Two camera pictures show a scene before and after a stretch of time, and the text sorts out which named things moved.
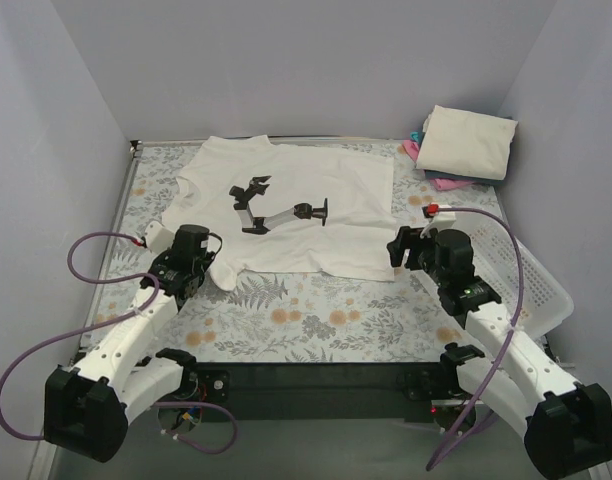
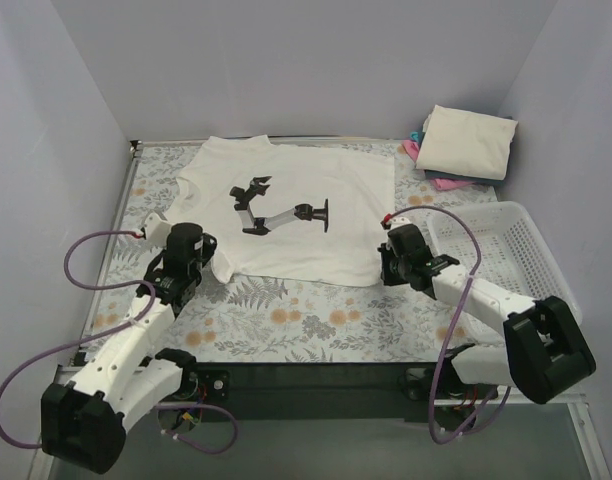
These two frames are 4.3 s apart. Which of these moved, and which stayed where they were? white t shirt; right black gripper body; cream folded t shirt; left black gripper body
Moved: right black gripper body
Stayed: white t shirt; cream folded t shirt; left black gripper body
